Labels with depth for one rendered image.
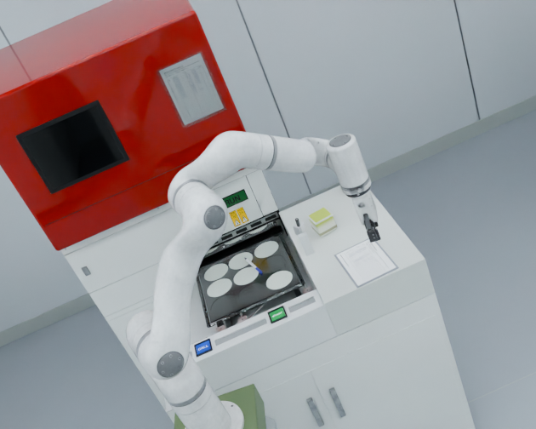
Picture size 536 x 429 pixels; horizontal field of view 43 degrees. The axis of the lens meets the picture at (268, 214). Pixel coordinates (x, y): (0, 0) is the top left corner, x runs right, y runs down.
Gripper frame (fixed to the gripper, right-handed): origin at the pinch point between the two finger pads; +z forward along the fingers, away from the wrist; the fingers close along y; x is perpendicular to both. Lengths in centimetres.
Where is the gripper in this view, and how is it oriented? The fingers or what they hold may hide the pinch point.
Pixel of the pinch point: (373, 229)
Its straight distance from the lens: 202.6
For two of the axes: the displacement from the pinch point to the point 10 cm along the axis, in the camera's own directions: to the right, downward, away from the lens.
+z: 3.7, 7.7, 5.2
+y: 0.3, -5.7, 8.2
